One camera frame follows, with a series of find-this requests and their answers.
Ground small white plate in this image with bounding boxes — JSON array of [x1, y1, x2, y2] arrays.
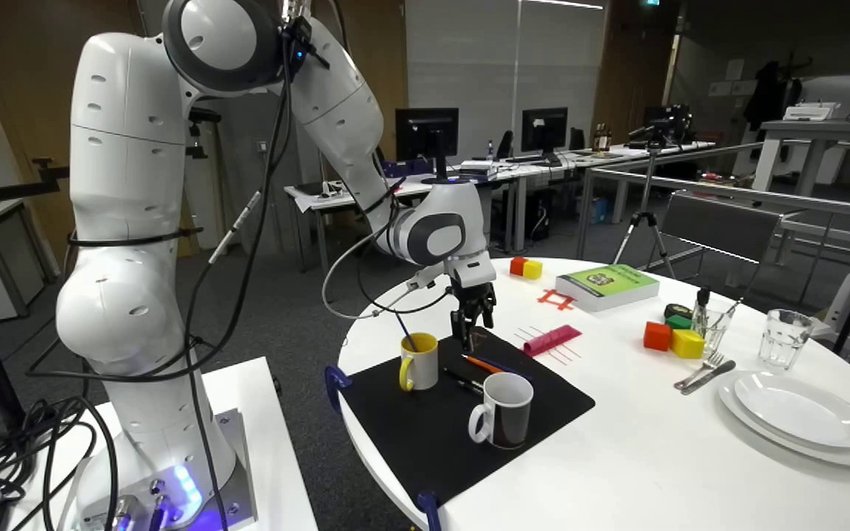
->
[[729, 368, 850, 455]]

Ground orange pen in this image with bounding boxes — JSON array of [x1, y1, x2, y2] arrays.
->
[[462, 352, 505, 377]]

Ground dark pen in mug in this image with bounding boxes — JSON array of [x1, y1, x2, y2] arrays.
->
[[391, 306, 419, 347]]

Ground camera tripod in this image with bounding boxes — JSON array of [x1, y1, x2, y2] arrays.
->
[[609, 100, 701, 277]]

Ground metal cutlery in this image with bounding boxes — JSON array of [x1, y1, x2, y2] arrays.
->
[[674, 358, 742, 397]]

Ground clear drinking glass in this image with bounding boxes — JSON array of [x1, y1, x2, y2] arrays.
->
[[755, 306, 816, 375]]

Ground yellow block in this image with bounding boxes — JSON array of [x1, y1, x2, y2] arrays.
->
[[670, 327, 710, 364]]

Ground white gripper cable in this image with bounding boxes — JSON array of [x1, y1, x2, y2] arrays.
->
[[320, 209, 450, 324]]

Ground orange-red block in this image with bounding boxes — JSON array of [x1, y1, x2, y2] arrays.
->
[[642, 319, 677, 355]]

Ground black table mat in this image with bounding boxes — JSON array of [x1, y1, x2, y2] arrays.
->
[[338, 324, 599, 510]]

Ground orange plastic frame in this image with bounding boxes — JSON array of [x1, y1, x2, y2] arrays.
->
[[536, 287, 580, 312]]

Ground blue tape strip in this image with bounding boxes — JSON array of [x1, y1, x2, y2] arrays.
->
[[413, 489, 447, 531], [322, 364, 353, 397]]

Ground white robot platform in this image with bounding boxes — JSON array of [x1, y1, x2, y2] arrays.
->
[[0, 355, 322, 531]]

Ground black floor cables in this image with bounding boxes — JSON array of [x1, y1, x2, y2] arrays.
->
[[0, 396, 124, 531]]

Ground green book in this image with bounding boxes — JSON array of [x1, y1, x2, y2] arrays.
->
[[552, 262, 661, 315]]

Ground white mug dark inside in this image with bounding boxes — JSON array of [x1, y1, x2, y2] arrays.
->
[[466, 368, 539, 455]]

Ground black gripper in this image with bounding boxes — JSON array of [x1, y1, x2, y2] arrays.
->
[[447, 277, 499, 352]]

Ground glass holding utensils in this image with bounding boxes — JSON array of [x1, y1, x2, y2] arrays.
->
[[695, 282, 745, 364]]

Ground black and silver pen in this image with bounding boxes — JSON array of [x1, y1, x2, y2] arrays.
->
[[447, 368, 488, 397]]

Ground black computer monitor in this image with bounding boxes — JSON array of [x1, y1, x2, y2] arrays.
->
[[394, 105, 465, 187], [521, 104, 574, 164]]

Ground yellow mug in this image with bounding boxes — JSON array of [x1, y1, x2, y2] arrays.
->
[[395, 331, 443, 396]]

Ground pink ruler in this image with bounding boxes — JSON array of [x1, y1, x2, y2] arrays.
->
[[521, 322, 586, 361]]

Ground long white office desk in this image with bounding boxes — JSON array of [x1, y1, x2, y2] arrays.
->
[[283, 138, 722, 260]]

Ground grey chair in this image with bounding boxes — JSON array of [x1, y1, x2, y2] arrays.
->
[[657, 190, 788, 302]]

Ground metal frame railing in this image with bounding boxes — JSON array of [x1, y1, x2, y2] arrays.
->
[[577, 142, 850, 297]]

